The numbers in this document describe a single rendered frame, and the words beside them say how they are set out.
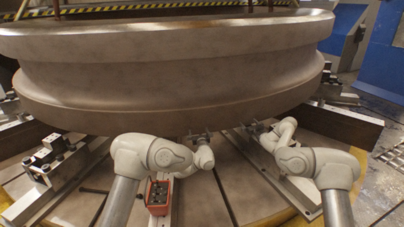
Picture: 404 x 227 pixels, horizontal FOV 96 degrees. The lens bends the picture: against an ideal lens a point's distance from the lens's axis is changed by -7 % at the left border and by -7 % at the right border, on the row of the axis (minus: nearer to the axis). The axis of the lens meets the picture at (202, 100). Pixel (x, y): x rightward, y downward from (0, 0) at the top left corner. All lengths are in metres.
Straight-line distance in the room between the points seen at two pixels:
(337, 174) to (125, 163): 0.81
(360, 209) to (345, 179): 1.79
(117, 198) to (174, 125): 0.96
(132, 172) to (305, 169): 0.66
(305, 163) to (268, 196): 1.19
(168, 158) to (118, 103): 1.13
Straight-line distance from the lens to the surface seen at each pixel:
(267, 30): 1.65
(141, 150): 0.79
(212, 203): 1.92
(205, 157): 1.27
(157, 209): 1.37
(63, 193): 2.33
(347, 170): 0.96
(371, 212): 2.76
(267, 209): 1.95
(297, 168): 0.87
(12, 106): 4.09
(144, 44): 1.43
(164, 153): 0.72
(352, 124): 2.85
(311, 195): 1.96
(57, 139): 2.19
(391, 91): 5.70
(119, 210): 0.83
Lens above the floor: 1.89
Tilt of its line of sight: 27 degrees down
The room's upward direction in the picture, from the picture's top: 1 degrees counter-clockwise
